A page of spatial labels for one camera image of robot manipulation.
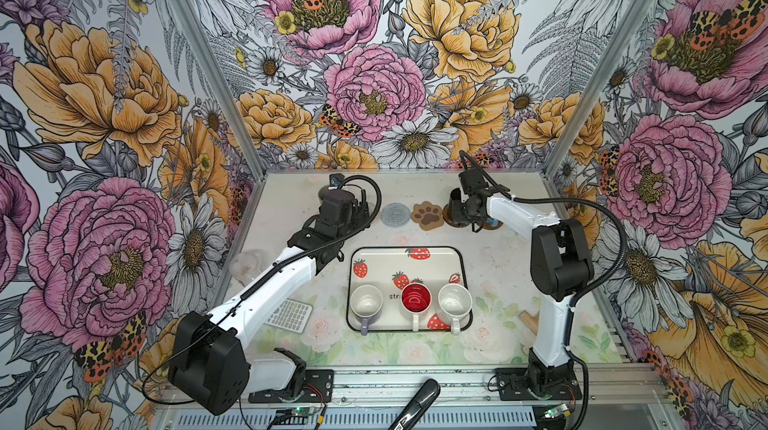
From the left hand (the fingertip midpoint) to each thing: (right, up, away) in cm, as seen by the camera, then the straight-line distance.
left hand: (351, 214), depth 83 cm
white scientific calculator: (-17, -28, +2) cm, 33 cm away
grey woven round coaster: (+12, -2, +25) cm, 28 cm away
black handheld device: (+16, -43, -15) cm, 49 cm away
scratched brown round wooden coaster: (+30, -2, +25) cm, 39 cm away
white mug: (+29, -26, +4) cm, 39 cm away
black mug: (+32, +1, +16) cm, 36 cm away
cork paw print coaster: (+24, -2, +26) cm, 35 cm away
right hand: (+34, -3, +17) cm, 38 cm away
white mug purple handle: (+4, -25, +4) cm, 26 cm away
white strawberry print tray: (+11, -18, +12) cm, 24 cm away
